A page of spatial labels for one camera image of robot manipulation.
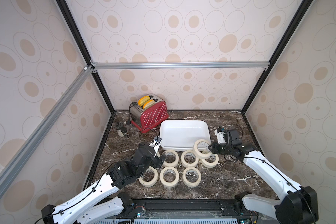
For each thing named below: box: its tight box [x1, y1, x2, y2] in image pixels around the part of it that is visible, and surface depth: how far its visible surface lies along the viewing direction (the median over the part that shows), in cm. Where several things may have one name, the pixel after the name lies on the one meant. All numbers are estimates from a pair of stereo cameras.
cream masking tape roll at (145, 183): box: [138, 165, 159, 188], surface depth 82 cm
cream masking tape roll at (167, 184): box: [159, 166, 180, 189], surface depth 83 cm
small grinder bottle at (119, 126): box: [115, 121, 125, 138], surface depth 99 cm
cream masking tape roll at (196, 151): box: [193, 139, 203, 160], surface depth 81 cm
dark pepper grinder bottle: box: [120, 126, 128, 136], surface depth 99 cm
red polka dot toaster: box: [129, 94, 169, 133], surface depth 102 cm
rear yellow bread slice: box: [137, 95, 151, 107], surface depth 100 cm
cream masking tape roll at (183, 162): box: [181, 150, 190, 168], surface depth 90 cm
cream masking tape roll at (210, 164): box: [200, 154, 219, 168], surface depth 89 cm
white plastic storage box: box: [159, 119, 211, 151], surface depth 108 cm
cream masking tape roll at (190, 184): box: [182, 166, 202, 189], surface depth 83 cm
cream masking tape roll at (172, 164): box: [169, 149, 179, 168], surface depth 91 cm
